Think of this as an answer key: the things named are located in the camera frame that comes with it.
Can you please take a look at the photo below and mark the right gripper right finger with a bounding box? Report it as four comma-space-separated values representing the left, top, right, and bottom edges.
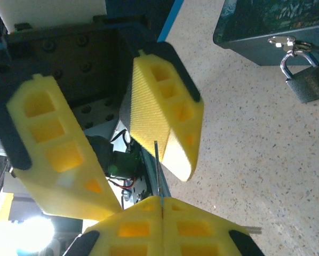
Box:
161, 196, 266, 256

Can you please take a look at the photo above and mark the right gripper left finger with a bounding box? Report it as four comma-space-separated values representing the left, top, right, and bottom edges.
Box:
58, 195, 165, 256

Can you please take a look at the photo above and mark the starry night painted box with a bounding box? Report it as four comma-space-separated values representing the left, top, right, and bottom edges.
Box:
212, 0, 319, 67

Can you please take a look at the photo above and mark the black padlock silver shackle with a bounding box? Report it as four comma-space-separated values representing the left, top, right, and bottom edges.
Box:
280, 49, 319, 105

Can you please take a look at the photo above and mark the arm base electronics board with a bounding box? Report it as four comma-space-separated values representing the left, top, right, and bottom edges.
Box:
107, 150, 143, 180

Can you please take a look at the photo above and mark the blue table edge strip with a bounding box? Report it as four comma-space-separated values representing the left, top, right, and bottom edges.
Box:
156, 0, 186, 43

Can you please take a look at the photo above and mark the silver box hasp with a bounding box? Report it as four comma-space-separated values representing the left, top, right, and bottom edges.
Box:
267, 36, 311, 55

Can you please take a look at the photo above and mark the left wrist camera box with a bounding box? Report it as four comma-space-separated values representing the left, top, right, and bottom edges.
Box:
0, 0, 107, 34

